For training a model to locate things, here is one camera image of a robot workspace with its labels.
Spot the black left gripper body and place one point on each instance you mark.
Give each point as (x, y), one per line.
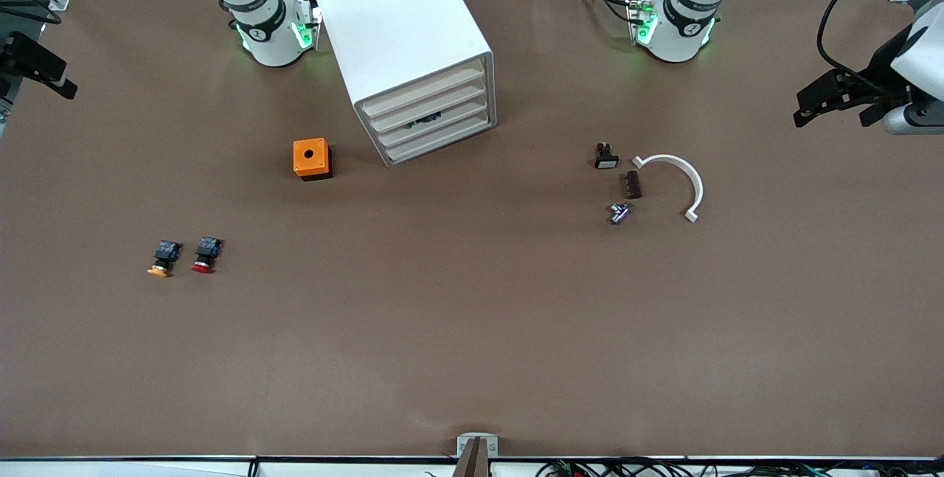
(879, 66)

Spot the brown terminal block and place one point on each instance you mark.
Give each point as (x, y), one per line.
(632, 185)

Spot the brown table cover sheet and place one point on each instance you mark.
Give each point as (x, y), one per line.
(472, 315)

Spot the white curved plastic bracket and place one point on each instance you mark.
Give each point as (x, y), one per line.
(697, 186)

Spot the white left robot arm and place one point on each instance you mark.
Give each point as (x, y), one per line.
(678, 42)

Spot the yellow push button switch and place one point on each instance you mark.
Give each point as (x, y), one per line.
(166, 252)

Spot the black white rectangular push button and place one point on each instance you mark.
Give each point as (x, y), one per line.
(606, 162)

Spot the red push button switch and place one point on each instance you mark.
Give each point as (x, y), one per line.
(206, 248)

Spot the white table edge rail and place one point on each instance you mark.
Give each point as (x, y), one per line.
(110, 469)

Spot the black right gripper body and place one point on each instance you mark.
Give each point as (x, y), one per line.
(22, 54)

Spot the grey metal table bracket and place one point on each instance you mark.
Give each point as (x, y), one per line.
(464, 441)

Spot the orange button box with hole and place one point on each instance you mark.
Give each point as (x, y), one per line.
(300, 149)

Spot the black blue switch block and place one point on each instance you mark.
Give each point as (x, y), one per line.
(425, 121)

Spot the silver key switch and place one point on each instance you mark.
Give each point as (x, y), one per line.
(619, 215)

